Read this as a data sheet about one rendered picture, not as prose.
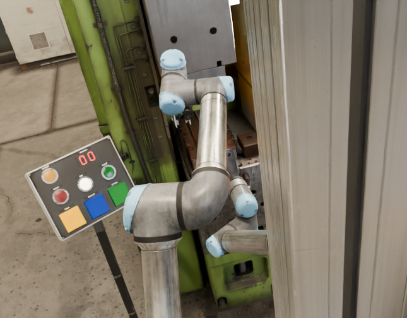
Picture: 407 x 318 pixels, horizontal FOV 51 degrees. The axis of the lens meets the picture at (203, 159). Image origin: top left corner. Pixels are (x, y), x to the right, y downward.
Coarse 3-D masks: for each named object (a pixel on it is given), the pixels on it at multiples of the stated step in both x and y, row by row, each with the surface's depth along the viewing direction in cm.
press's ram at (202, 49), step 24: (144, 0) 147; (168, 0) 149; (192, 0) 150; (216, 0) 152; (168, 24) 153; (192, 24) 155; (216, 24) 156; (168, 48) 157; (192, 48) 159; (216, 48) 161; (192, 72) 164
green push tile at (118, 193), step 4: (120, 184) 166; (124, 184) 167; (112, 188) 165; (116, 188) 165; (120, 188) 166; (124, 188) 167; (112, 192) 164; (116, 192) 165; (120, 192) 166; (124, 192) 167; (112, 196) 164; (116, 196) 165; (120, 196) 166; (124, 196) 166; (112, 200) 165; (116, 200) 165; (120, 200) 165; (124, 200) 166; (116, 204) 165
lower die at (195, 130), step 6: (192, 120) 212; (198, 120) 210; (180, 126) 211; (186, 126) 210; (192, 126) 207; (198, 126) 206; (192, 132) 202; (198, 132) 201; (186, 138) 200; (192, 138) 199; (228, 138) 192; (186, 144) 195; (192, 144) 194; (228, 144) 187; (234, 144) 186; (192, 150) 190; (234, 150) 186; (192, 156) 186; (192, 162) 185
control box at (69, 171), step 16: (96, 144) 164; (112, 144) 167; (64, 160) 159; (96, 160) 164; (112, 160) 167; (32, 176) 153; (64, 176) 158; (80, 176) 160; (96, 176) 163; (128, 176) 169; (48, 192) 155; (80, 192) 160; (96, 192) 162; (48, 208) 154; (64, 208) 157; (80, 208) 159; (112, 208) 165
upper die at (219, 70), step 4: (220, 64) 166; (212, 68) 165; (216, 68) 165; (220, 68) 165; (224, 68) 166; (196, 72) 164; (200, 72) 165; (204, 72) 165; (208, 72) 165; (212, 72) 166; (216, 72) 166; (220, 72) 166; (224, 72) 167; (188, 76) 164; (192, 76) 165; (196, 76) 165; (200, 76) 165; (204, 76) 166; (208, 76) 166; (212, 76) 166; (216, 76) 167
